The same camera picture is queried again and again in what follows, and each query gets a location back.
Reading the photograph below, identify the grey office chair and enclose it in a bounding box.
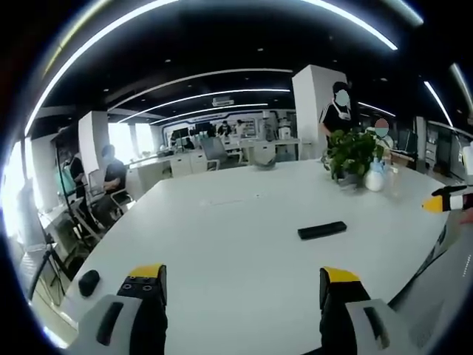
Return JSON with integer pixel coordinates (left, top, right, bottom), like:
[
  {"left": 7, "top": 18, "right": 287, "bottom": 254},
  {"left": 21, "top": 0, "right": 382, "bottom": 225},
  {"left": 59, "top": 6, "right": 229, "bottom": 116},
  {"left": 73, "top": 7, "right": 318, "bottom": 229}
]
[{"left": 200, "top": 137, "right": 230, "bottom": 172}]

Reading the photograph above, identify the green potted plant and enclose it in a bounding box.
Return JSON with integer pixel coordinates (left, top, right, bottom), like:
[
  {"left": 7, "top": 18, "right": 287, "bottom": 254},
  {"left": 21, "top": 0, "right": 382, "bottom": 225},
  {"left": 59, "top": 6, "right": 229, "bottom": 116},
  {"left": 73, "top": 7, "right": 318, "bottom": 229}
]
[{"left": 324, "top": 127, "right": 387, "bottom": 186}]

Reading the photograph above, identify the black remote control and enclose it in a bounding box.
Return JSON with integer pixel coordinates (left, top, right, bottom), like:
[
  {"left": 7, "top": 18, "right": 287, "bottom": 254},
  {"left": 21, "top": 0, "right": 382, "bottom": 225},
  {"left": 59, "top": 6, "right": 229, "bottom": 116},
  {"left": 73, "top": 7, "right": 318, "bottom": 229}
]
[{"left": 297, "top": 220, "right": 348, "bottom": 240}]

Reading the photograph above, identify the grey round bowl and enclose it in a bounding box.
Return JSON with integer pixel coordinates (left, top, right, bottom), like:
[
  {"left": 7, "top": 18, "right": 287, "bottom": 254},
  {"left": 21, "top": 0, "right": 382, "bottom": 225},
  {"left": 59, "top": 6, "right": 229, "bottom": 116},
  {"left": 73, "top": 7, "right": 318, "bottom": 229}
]
[{"left": 252, "top": 152, "right": 278, "bottom": 171}]

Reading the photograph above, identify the white spray bottle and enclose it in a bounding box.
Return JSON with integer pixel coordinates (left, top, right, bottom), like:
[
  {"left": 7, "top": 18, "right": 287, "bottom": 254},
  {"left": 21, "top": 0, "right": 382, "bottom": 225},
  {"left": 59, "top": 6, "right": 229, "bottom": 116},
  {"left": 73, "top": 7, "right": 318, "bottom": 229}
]
[{"left": 364, "top": 156, "right": 387, "bottom": 192}]

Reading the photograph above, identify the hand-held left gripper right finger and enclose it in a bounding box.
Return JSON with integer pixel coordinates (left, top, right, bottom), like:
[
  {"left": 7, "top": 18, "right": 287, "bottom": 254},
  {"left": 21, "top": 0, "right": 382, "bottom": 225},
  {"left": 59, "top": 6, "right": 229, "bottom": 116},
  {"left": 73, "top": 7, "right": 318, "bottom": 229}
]
[{"left": 319, "top": 266, "right": 407, "bottom": 355}]

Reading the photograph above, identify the white office desk row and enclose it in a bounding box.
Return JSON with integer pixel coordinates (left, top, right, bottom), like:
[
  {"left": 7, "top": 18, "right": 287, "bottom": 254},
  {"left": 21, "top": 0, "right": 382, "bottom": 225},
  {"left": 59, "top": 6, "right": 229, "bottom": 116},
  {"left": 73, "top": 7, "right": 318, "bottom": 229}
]
[{"left": 125, "top": 142, "right": 300, "bottom": 200}]

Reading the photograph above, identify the white square pillar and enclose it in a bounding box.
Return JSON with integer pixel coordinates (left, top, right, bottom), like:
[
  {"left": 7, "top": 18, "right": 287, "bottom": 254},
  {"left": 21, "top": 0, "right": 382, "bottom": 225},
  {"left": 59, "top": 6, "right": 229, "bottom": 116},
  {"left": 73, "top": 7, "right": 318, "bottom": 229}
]
[{"left": 291, "top": 64, "right": 350, "bottom": 162}]

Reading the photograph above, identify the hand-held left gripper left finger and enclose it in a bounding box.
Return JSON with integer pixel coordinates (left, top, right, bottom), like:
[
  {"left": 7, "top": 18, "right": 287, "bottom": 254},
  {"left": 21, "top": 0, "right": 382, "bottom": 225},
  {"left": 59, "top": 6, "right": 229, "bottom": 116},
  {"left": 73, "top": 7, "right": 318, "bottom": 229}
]
[{"left": 65, "top": 263, "right": 169, "bottom": 355}]

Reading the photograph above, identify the clear plastic bottle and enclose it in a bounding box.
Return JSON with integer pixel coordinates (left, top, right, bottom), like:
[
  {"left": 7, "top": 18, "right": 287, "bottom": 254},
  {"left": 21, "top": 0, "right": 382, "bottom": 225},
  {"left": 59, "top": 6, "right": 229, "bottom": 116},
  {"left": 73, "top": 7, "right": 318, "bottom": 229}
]
[{"left": 384, "top": 162, "right": 404, "bottom": 199}]

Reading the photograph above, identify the small black oval object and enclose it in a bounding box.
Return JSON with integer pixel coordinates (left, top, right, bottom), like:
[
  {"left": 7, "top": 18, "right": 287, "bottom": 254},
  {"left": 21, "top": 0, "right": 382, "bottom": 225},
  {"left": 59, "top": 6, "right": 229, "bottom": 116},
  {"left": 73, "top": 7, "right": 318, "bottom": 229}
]
[{"left": 78, "top": 269, "right": 101, "bottom": 298}]

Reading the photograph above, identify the black tripod stand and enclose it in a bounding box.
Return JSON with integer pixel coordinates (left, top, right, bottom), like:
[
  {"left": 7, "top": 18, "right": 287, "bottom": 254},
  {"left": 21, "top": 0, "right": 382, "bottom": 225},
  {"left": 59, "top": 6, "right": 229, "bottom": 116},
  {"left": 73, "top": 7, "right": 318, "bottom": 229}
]
[{"left": 27, "top": 125, "right": 93, "bottom": 300}]

